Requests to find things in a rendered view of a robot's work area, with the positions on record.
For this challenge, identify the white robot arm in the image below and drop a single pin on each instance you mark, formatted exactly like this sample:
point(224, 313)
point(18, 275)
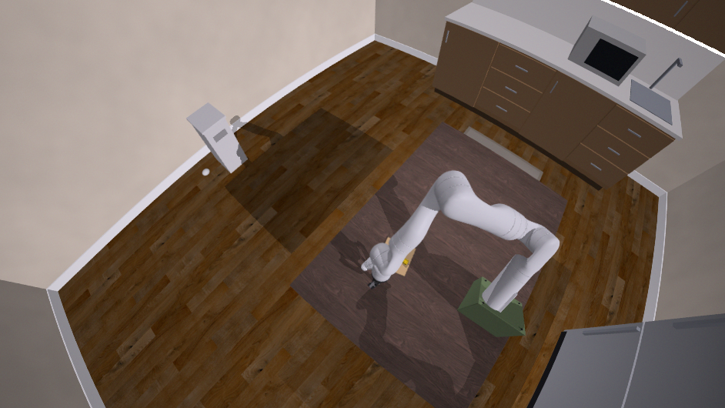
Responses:
point(458, 201)

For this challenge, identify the beige square mat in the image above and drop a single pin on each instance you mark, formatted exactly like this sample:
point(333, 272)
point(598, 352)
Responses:
point(403, 268)

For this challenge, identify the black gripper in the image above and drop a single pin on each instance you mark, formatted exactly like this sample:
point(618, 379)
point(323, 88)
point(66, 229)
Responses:
point(374, 283)

